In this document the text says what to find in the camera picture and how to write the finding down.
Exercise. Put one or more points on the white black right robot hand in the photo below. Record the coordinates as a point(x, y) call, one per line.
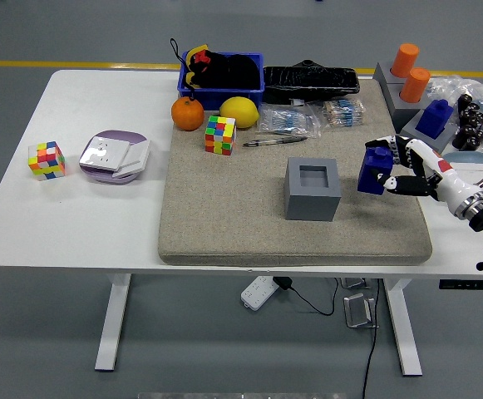
point(449, 174)

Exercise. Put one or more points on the blue seal stamp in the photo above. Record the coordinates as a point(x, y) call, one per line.
point(434, 118)
point(370, 172)

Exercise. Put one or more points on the grey square-hole seal holder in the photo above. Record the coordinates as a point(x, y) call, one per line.
point(411, 129)
point(311, 203)

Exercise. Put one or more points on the grey round-hole seal holder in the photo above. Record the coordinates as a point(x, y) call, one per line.
point(382, 75)
point(399, 112)

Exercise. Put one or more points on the orange cylinder seal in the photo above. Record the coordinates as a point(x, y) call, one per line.
point(415, 85)
point(405, 60)

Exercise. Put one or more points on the light blue plate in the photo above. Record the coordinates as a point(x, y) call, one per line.
point(469, 157)

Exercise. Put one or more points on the small black cylinder cap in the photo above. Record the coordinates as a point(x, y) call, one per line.
point(466, 101)
point(476, 141)
point(469, 129)
point(460, 141)
point(480, 118)
point(473, 110)

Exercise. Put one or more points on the crumpled clear plastic bag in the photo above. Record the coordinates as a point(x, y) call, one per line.
point(453, 87)

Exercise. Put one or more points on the black table control panel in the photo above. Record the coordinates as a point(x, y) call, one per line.
point(471, 285)

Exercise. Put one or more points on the bag of tan resistors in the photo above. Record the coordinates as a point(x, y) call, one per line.
point(344, 113)

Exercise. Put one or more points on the white table leg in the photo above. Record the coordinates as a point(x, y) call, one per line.
point(112, 324)
point(405, 332)

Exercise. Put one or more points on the black keyboard in plastic wrap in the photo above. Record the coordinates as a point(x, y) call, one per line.
point(311, 83)

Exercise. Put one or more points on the bag of blue resistors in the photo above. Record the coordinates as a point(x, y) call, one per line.
point(287, 120)

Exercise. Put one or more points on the clear ballpoint pen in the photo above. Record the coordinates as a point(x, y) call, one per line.
point(274, 141)

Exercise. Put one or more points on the yellow lemon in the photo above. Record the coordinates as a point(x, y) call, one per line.
point(240, 112)

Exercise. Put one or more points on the white power strip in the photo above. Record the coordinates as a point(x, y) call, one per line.
point(259, 293)

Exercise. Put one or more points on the grey-brown mat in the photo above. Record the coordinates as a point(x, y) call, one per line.
point(224, 208)

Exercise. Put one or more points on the four-by-four colourful puzzle cube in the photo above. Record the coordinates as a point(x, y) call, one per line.
point(220, 135)

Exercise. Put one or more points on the blue plastic bin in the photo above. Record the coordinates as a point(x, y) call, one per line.
point(224, 97)

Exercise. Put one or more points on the black pouch with yellow trim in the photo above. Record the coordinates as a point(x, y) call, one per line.
point(228, 72)

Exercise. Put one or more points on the orange fruit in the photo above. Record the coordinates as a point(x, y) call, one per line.
point(188, 114)

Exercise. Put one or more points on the purple plate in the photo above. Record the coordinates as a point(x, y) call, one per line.
point(116, 135)

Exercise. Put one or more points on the three-by-three colourful puzzle cube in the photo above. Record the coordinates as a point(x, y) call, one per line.
point(46, 161)

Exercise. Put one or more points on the white switch panel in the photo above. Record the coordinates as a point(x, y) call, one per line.
point(474, 170)
point(137, 156)

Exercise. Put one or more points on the small metal floor bracket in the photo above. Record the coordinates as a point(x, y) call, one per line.
point(353, 283)

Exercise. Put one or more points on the large metal floor bracket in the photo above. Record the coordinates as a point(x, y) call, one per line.
point(357, 311)

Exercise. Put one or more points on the white wall socket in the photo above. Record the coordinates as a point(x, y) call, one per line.
point(104, 153)

